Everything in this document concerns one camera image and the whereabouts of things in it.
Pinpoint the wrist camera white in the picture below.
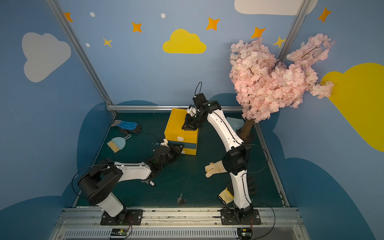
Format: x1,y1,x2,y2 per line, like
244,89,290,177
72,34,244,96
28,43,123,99
187,105,197,117
159,139,168,147

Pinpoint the light blue dustpan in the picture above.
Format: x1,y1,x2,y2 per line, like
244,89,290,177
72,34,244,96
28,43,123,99
226,117,245,131

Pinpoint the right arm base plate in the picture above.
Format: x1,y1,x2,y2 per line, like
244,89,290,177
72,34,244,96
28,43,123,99
220,208,261,226

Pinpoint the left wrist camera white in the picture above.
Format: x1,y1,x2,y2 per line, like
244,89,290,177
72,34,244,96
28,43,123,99
159,139,168,147

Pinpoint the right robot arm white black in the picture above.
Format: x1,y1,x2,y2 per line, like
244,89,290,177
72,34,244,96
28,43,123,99
182,93,254,221

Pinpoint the small blue hand brush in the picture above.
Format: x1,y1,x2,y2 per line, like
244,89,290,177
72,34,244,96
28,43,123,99
107,135,132,153

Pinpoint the dark metal key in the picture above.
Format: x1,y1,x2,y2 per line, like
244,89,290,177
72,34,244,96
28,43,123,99
177,193,188,205

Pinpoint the aluminium rail frame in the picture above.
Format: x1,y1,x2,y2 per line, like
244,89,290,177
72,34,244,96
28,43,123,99
50,207,310,240

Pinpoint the key with black tag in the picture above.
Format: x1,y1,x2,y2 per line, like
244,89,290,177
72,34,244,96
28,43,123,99
141,180,156,187

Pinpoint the blue black work glove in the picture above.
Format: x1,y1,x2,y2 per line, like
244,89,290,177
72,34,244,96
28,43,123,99
111,120,142,134

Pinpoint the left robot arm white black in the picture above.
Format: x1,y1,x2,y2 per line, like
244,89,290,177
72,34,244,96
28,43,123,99
77,144,184,219

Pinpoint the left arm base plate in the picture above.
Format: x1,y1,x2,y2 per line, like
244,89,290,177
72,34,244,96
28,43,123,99
100,209,144,226

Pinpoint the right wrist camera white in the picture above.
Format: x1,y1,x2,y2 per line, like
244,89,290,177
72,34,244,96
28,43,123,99
187,105,197,117

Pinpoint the yellow drawer cabinet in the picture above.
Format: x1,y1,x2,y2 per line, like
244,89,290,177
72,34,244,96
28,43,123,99
164,109,199,156

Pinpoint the cream knit glove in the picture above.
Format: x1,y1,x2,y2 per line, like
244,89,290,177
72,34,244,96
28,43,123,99
205,161,227,178

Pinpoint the pink cherry blossom tree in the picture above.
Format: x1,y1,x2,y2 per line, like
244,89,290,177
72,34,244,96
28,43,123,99
229,34,334,140

